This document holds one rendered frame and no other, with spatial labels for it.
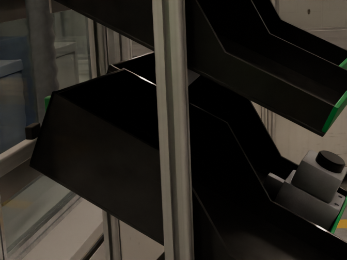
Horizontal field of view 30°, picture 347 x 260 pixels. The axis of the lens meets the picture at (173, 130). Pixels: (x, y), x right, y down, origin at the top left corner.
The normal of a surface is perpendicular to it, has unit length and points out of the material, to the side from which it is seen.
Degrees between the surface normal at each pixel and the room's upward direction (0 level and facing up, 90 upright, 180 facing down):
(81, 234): 0
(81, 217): 0
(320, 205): 90
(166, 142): 90
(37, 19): 74
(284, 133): 90
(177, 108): 90
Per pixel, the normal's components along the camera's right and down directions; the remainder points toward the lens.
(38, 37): 0.66, -0.14
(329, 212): -0.39, 0.24
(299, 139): -0.07, 0.25
